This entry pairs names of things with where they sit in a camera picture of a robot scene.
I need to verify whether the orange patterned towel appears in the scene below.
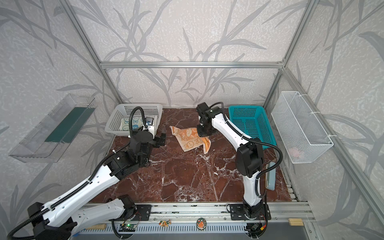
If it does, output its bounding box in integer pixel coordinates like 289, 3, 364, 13
170, 126, 211, 154

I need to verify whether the bear print towel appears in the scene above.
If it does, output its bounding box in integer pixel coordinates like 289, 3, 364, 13
120, 116, 157, 131

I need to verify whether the white perforated plastic basket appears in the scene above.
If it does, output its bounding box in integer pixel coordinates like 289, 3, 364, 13
104, 103, 163, 138

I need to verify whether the teal perforated plastic basket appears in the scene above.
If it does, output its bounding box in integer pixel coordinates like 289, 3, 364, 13
229, 105, 277, 146

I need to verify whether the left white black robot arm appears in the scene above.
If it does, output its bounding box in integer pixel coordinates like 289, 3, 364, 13
28, 131, 166, 240

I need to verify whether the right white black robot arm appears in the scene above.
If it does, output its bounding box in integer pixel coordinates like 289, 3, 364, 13
196, 103, 269, 220

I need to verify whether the light blue sponge block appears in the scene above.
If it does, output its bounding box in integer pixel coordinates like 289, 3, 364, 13
265, 168, 276, 191

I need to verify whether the small orange green sticker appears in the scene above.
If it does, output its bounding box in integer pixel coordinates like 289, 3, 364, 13
159, 220, 172, 228

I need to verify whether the left green circuit board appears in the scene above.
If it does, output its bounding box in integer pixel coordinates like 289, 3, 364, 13
118, 223, 138, 233

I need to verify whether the round orange green badge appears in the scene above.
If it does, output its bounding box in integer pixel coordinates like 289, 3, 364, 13
196, 218, 207, 231

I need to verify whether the blue toy shovel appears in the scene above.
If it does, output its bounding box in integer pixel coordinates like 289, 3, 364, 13
73, 224, 107, 233

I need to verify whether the small wooden block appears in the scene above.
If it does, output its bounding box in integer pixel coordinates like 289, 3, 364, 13
288, 218, 304, 227

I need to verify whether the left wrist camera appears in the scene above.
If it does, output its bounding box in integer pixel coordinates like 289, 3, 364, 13
145, 117, 156, 128

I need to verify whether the right black cable conduit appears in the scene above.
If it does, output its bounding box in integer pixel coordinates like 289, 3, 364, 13
208, 101, 284, 199

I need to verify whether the black cable conduit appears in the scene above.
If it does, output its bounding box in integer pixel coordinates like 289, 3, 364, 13
6, 106, 148, 240
208, 101, 284, 199

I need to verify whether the left black cable conduit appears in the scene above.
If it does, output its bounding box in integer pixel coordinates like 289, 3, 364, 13
6, 106, 148, 240

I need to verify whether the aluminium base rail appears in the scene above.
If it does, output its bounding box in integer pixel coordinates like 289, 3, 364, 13
81, 202, 315, 235

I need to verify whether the pink object in wire basket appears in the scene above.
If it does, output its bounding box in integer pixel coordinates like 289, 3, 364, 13
289, 147, 304, 159

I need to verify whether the clear acrylic wall shelf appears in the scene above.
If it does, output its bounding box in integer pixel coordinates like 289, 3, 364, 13
9, 94, 97, 163

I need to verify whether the white wire mesh basket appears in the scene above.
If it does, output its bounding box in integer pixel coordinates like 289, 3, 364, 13
272, 91, 334, 164

